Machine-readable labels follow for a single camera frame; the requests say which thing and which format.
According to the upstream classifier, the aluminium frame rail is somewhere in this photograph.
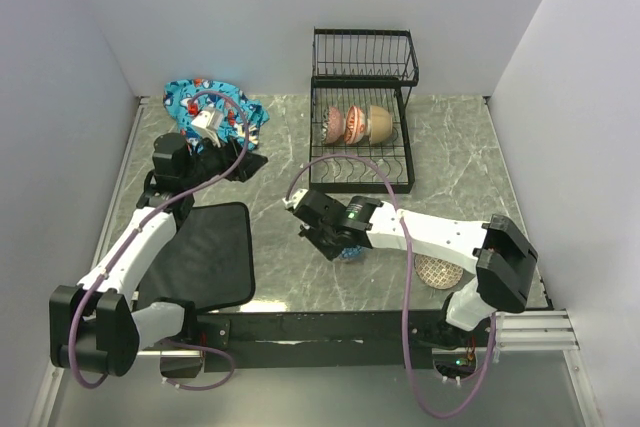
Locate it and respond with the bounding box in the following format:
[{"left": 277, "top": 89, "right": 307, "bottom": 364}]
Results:
[{"left": 27, "top": 96, "right": 601, "bottom": 427}]

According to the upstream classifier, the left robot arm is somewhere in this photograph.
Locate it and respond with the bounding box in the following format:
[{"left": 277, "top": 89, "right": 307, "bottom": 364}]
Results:
[{"left": 49, "top": 133, "right": 268, "bottom": 389}]

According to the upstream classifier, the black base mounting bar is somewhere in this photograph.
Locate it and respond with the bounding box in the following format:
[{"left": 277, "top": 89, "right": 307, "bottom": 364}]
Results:
[{"left": 175, "top": 310, "right": 490, "bottom": 369}]

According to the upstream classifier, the black drying mat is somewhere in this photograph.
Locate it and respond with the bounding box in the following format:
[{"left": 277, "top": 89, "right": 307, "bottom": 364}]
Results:
[{"left": 137, "top": 202, "right": 256, "bottom": 313}]

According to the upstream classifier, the orange floral bowl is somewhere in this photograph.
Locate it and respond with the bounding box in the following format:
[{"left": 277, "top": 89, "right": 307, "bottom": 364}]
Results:
[{"left": 343, "top": 105, "right": 370, "bottom": 145}]

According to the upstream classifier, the blue shark print cloth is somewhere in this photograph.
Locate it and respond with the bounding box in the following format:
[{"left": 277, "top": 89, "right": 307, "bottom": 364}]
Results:
[{"left": 163, "top": 78, "right": 269, "bottom": 150}]

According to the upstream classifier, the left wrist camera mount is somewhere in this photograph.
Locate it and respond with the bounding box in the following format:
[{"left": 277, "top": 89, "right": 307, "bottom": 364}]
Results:
[{"left": 190, "top": 107, "right": 227, "bottom": 147}]

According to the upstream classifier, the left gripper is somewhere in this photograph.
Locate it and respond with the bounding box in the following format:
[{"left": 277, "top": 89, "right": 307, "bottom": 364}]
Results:
[{"left": 181, "top": 128, "right": 267, "bottom": 189}]

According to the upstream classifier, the black wire dish rack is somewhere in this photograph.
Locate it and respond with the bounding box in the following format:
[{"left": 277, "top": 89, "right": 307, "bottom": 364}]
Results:
[{"left": 309, "top": 28, "right": 419, "bottom": 194}]

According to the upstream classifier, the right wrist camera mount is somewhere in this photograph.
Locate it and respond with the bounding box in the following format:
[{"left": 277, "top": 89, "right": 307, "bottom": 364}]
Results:
[{"left": 282, "top": 188, "right": 308, "bottom": 211}]

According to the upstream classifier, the white beige bowl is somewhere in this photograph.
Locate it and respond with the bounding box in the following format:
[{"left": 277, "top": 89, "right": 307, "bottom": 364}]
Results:
[{"left": 367, "top": 105, "right": 393, "bottom": 144}]

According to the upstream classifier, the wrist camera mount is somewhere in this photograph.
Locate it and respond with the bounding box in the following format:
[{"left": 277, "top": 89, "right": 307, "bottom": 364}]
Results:
[
  {"left": 190, "top": 107, "right": 227, "bottom": 147},
  {"left": 282, "top": 188, "right": 308, "bottom": 211}
]

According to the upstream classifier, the black leaf pattern bowl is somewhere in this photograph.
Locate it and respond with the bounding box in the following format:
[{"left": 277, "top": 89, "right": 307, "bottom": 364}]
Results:
[{"left": 321, "top": 106, "right": 345, "bottom": 144}]

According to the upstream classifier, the brown mosaic pattern bowl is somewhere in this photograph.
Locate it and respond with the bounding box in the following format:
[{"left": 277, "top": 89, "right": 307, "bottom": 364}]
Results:
[{"left": 414, "top": 255, "right": 464, "bottom": 290}]

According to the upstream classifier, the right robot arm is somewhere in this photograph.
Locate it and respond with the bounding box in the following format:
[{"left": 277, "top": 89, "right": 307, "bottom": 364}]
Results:
[{"left": 284, "top": 189, "right": 538, "bottom": 350}]

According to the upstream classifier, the blue triangle pattern bowl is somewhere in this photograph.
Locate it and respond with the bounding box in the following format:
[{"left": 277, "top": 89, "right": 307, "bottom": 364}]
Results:
[{"left": 337, "top": 246, "right": 364, "bottom": 262}]

